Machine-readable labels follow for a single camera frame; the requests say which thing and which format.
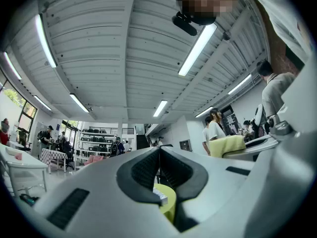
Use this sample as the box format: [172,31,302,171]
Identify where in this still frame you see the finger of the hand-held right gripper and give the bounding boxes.
[221,147,260,162]
[244,134,282,148]

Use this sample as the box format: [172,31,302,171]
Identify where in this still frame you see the yellow cloth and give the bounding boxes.
[209,134,247,158]

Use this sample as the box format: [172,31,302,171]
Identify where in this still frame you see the table with patterned marker top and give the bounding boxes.
[39,147,68,174]

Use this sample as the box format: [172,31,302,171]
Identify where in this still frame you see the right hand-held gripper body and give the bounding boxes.
[268,56,317,143]

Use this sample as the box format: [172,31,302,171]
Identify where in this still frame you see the round yellow-green table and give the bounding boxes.
[153,183,177,224]

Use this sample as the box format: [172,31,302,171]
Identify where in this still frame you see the grey wall cabinet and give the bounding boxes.
[179,139,193,153]

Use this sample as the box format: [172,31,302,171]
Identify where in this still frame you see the black head-worn camera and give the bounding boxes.
[171,10,199,37]

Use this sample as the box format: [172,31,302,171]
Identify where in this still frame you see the person's white printed t-shirt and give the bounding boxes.
[246,0,313,64]

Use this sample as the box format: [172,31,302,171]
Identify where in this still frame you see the person's head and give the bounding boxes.
[175,0,238,26]

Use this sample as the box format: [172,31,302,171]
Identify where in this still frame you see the dark framed window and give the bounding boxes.
[0,69,38,134]

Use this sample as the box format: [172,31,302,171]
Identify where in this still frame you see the group of ceiling light strips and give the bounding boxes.
[2,13,253,118]

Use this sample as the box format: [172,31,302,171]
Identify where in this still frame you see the dark staircase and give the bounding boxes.
[136,134,151,150]

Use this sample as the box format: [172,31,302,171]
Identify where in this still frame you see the black cable and device bundle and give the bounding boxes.
[19,193,41,207]

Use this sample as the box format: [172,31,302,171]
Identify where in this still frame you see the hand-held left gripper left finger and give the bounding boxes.
[32,147,180,238]

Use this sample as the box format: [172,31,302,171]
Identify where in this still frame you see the shelving rack with black cases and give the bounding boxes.
[74,127,117,164]

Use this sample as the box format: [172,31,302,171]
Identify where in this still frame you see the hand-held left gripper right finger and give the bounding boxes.
[159,147,256,238]

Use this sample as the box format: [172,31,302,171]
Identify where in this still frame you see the white table with grey legs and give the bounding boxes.
[0,142,48,198]

